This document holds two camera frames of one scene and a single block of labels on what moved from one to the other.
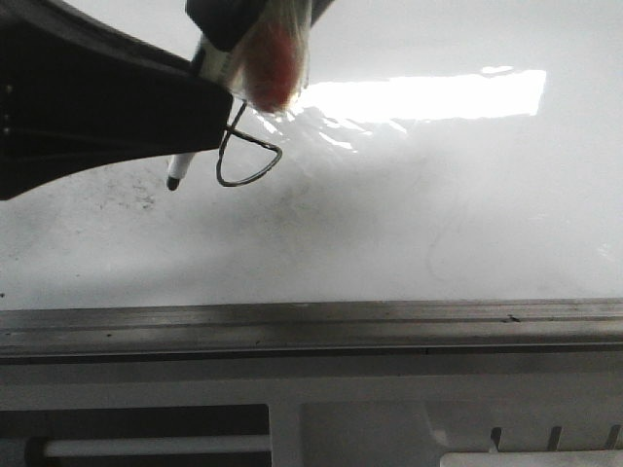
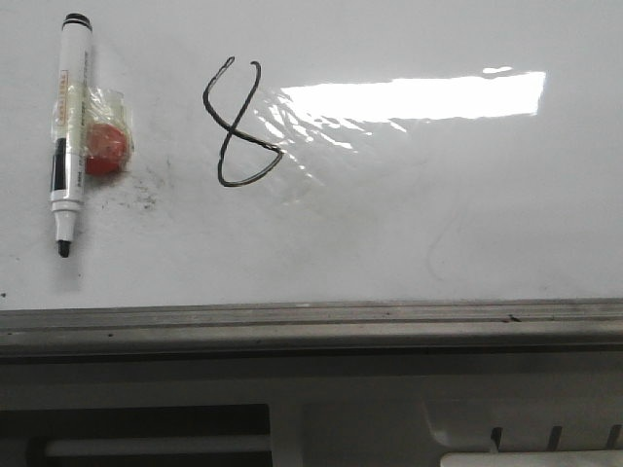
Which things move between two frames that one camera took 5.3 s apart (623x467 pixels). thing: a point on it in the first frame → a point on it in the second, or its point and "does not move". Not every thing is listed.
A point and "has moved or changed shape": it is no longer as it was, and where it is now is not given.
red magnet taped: (271, 62) has moved or changed shape
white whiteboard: (450, 187) does not move
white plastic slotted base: (526, 413) does not move
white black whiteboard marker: (216, 62) has moved or changed shape
